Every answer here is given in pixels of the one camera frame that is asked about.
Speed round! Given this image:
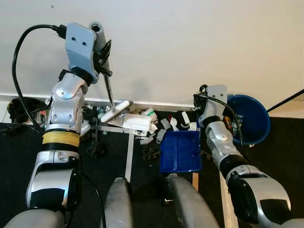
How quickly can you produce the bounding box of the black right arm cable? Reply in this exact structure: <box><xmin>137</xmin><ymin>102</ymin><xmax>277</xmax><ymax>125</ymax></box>
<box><xmin>194</xmin><ymin>93</ymin><xmax>244</xmax><ymax>148</ymax></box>

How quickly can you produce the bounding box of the white floor strip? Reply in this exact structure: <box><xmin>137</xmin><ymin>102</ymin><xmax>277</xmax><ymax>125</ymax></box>
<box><xmin>219</xmin><ymin>173</ymin><xmax>239</xmax><ymax>228</ymax></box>

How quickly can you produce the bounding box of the white cardboard box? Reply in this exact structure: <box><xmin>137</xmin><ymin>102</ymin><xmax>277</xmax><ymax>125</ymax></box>
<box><xmin>120</xmin><ymin>114</ymin><xmax>153</xmax><ymax>137</ymax></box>

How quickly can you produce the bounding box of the brown cardboard piece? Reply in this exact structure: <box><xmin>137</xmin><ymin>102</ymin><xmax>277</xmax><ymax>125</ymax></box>
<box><xmin>192</xmin><ymin>172</ymin><xmax>200</xmax><ymax>191</ymax></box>

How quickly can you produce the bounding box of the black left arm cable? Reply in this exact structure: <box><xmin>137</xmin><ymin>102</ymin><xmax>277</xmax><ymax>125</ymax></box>
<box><xmin>11</xmin><ymin>25</ymin><xmax>67</xmax><ymax>136</ymax></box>

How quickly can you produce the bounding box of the grey robot leg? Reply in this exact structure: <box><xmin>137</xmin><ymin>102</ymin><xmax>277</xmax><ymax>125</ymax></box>
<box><xmin>103</xmin><ymin>177</ymin><xmax>135</xmax><ymax>228</ymax></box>
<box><xmin>165</xmin><ymin>173</ymin><xmax>221</xmax><ymax>228</ymax></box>

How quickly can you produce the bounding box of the round blue bucket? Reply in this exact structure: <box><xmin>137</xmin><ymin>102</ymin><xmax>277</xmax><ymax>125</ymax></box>
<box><xmin>227</xmin><ymin>94</ymin><xmax>272</xmax><ymax>146</ymax></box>

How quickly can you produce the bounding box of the white floor tape line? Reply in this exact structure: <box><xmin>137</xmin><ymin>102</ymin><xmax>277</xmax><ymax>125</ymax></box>
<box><xmin>97</xmin><ymin>125</ymin><xmax>136</xmax><ymax>183</ymax></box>

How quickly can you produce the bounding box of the white plastic spoon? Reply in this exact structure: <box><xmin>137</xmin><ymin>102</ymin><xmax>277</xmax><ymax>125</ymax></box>
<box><xmin>170</xmin><ymin>117</ymin><xmax>180</xmax><ymax>132</ymax></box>

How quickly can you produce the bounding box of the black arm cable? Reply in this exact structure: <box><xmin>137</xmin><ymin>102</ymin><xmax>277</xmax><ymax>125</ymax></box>
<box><xmin>11</xmin><ymin>25</ymin><xmax>67</xmax><ymax>136</ymax></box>
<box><xmin>194</xmin><ymin>93</ymin><xmax>244</xmax><ymax>148</ymax></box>

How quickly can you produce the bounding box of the grey plastic piece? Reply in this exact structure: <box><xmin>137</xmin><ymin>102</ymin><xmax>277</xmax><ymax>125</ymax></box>
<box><xmin>156</xmin><ymin>128</ymin><xmax>168</xmax><ymax>144</ymax></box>

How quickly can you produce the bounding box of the grey robot right leg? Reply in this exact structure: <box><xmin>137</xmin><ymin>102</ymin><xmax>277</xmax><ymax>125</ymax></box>
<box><xmin>165</xmin><ymin>173</ymin><xmax>221</xmax><ymax>228</ymax></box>

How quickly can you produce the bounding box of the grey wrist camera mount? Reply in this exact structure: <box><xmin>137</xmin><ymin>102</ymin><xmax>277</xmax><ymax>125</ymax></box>
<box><xmin>65</xmin><ymin>22</ymin><xmax>99</xmax><ymax>85</ymax></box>
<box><xmin>206</xmin><ymin>85</ymin><xmax>228</xmax><ymax>119</ymax></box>

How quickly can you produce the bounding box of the black chain piece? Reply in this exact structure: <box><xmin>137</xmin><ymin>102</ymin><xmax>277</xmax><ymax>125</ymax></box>
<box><xmin>85</xmin><ymin>138</ymin><xmax>108</xmax><ymax>158</ymax></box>
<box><xmin>142</xmin><ymin>145</ymin><xmax>161</xmax><ymax>163</ymax></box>

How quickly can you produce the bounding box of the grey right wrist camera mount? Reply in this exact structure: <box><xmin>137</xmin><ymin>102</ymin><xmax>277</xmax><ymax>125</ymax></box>
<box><xmin>206</xmin><ymin>85</ymin><xmax>228</xmax><ymax>119</ymax></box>

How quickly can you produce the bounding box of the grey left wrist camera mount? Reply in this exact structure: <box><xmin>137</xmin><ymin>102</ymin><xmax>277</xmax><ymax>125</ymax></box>
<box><xmin>65</xmin><ymin>22</ymin><xmax>99</xmax><ymax>85</ymax></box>

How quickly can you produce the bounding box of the blue long-handled dustpan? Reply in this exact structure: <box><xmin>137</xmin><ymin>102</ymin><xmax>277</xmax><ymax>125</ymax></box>
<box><xmin>159</xmin><ymin>130</ymin><xmax>202</xmax><ymax>174</ymax></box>

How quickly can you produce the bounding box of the grey broom with white head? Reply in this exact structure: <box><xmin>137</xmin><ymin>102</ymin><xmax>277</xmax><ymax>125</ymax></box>
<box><xmin>89</xmin><ymin>21</ymin><xmax>131</xmax><ymax>124</ymax></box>

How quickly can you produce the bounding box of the small clear plastic bottle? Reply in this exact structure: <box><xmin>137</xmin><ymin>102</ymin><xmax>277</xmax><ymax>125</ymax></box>
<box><xmin>234</xmin><ymin>113</ymin><xmax>244</xmax><ymax>130</ymax></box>

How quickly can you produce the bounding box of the grey robot left leg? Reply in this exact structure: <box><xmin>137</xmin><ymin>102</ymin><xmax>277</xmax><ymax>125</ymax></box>
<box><xmin>103</xmin><ymin>177</ymin><xmax>135</xmax><ymax>228</ymax></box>

